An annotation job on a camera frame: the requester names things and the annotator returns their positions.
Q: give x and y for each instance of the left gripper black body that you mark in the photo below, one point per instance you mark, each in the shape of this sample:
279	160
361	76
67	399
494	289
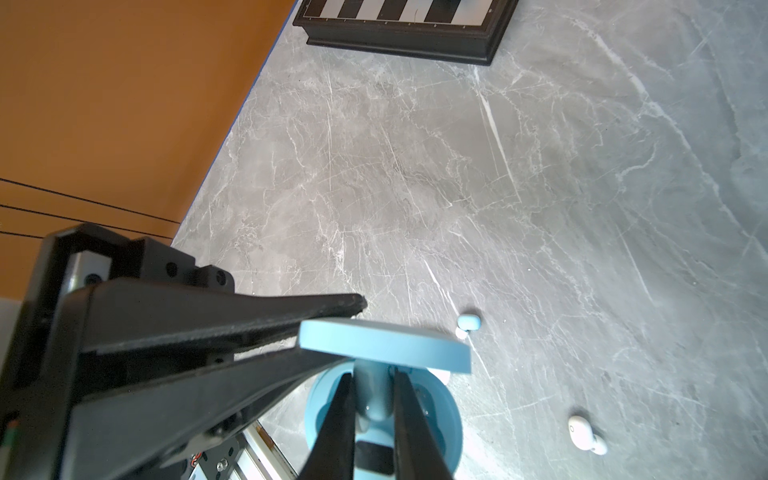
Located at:
73	267

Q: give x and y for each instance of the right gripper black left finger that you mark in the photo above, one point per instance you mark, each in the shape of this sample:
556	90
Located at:
332	456

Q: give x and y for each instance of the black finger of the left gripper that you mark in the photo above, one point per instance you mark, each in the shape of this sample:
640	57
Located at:
129	314
160	422

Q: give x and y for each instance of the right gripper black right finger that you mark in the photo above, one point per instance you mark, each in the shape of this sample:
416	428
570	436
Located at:
416	455

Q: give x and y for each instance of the blue earbud charging case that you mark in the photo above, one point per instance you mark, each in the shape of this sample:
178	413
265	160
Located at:
372	353

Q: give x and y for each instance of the blue earbud top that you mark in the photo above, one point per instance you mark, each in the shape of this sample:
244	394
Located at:
466	324

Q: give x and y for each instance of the white earbud centre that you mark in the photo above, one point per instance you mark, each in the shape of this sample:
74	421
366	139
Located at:
583	437

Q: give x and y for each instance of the black white chessboard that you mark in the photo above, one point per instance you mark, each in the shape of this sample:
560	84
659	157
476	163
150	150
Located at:
456	31

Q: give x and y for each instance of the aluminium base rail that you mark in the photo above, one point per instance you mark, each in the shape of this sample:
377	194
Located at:
250	455

